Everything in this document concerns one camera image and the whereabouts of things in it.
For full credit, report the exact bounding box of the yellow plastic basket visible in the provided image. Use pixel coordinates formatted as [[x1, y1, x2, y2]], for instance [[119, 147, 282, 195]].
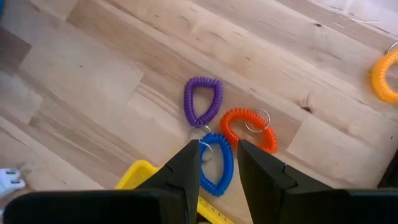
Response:
[[114, 159, 234, 224]]

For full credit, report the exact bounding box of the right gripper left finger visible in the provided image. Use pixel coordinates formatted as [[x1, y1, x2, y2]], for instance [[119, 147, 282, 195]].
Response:
[[135, 139, 201, 224]]

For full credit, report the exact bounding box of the amber coil wristband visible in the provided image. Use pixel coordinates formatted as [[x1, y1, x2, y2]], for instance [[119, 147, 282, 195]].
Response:
[[370, 46, 398, 105]]

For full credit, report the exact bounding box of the orange coil wristband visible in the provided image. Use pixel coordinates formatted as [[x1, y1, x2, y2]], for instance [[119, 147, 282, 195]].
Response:
[[219, 107, 279, 156]]

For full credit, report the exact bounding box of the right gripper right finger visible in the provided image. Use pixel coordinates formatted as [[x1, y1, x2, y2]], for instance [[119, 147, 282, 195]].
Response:
[[236, 139, 334, 224]]

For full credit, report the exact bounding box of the blue coil wristband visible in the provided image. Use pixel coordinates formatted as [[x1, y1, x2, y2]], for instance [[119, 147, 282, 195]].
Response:
[[198, 133, 235, 198]]

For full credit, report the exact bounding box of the purple coil wristband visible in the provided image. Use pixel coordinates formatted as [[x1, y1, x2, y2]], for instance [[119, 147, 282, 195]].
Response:
[[183, 77, 224, 129]]

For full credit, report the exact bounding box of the white lamp with cord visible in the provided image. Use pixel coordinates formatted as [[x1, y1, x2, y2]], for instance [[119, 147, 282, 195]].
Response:
[[0, 167, 26, 200]]

